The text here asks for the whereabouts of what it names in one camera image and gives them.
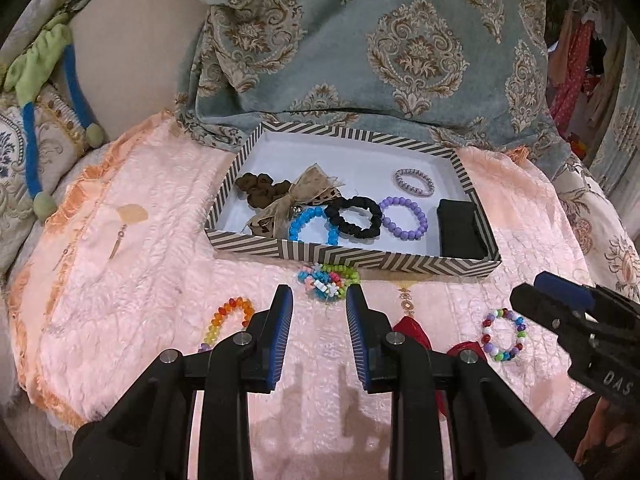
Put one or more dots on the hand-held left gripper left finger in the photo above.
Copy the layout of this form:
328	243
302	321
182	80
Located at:
280	330

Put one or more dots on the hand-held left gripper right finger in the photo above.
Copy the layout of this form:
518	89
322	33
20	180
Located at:
356	335

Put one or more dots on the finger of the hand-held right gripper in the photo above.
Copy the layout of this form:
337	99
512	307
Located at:
545	305
565	290

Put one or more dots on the black scrunchie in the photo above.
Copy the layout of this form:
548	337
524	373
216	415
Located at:
345	225

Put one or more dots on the black pouch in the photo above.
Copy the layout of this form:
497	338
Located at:
460	230

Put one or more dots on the brown scrunchie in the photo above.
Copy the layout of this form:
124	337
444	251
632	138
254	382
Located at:
255	187

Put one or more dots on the beige lace bow hair clip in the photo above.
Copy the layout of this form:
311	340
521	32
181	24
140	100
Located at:
310	180

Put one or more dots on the striped cardboard box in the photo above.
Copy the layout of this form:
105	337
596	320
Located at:
360	175

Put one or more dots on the person's right forearm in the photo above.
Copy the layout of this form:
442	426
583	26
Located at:
595	430

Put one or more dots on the gold ornate pendant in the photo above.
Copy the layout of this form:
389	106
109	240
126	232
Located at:
406	305

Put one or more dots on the red bow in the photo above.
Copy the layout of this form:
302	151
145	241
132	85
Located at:
415	332

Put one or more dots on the floral bedspread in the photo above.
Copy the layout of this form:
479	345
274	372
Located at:
600	240

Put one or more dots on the pink fringed blanket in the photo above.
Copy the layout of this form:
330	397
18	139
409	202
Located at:
150	310

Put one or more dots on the gold dangle earring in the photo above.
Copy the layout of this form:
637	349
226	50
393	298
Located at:
116	247

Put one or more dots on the beige card piece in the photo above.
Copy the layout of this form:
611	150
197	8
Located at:
132	214

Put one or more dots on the hanging clothes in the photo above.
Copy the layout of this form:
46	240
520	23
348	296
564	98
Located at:
575	75

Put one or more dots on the white quilted mattress cover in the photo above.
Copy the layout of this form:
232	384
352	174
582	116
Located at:
35	445

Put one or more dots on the plain beige pillow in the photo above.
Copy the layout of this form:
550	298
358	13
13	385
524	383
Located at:
140	60

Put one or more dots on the floral embroidered cushion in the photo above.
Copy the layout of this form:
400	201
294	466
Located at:
15	160

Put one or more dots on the teal damask cushion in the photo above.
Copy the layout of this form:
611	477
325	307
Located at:
375	20

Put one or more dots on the green and blue plush toy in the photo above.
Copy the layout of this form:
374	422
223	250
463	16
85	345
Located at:
37	55

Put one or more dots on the embroidered bolster cushion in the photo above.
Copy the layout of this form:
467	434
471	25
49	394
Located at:
35	10

